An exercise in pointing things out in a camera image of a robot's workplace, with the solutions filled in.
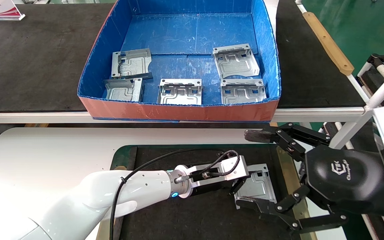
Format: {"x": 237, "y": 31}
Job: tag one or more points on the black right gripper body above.
{"x": 342, "y": 176}

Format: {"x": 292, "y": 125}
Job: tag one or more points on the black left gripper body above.
{"x": 212, "y": 188}

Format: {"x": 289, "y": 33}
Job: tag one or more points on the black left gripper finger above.
{"x": 265, "y": 206}
{"x": 262, "y": 136}
{"x": 238, "y": 186}

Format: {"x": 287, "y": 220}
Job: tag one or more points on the stamped sheet metal bracket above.
{"x": 120, "y": 91}
{"x": 242, "y": 95}
{"x": 235, "y": 63}
{"x": 133, "y": 63}
{"x": 178, "y": 96}
{"x": 258, "y": 188}

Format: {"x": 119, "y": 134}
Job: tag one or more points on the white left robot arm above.
{"x": 138, "y": 190}

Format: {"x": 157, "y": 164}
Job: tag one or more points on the blue corrugated box red outside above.
{"x": 192, "y": 33}

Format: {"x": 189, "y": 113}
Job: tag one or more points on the tan strip along tray edge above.
{"x": 287, "y": 170}

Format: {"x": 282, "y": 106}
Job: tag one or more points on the black tray mat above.
{"x": 178, "y": 220}

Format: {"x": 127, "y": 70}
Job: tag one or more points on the large black table mat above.
{"x": 312, "y": 66}

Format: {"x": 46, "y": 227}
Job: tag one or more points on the dark green tray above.
{"x": 120, "y": 156}

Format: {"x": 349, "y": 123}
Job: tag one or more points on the black cart mat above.
{"x": 370, "y": 81}

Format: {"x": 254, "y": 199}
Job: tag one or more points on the long tan wooden strip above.
{"x": 328, "y": 43}

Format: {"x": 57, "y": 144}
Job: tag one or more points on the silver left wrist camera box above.
{"x": 232, "y": 168}

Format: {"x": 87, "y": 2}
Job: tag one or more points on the white table edge rail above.
{"x": 312, "y": 115}

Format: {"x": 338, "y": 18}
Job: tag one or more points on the white pipe rack frame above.
{"x": 383, "y": 90}

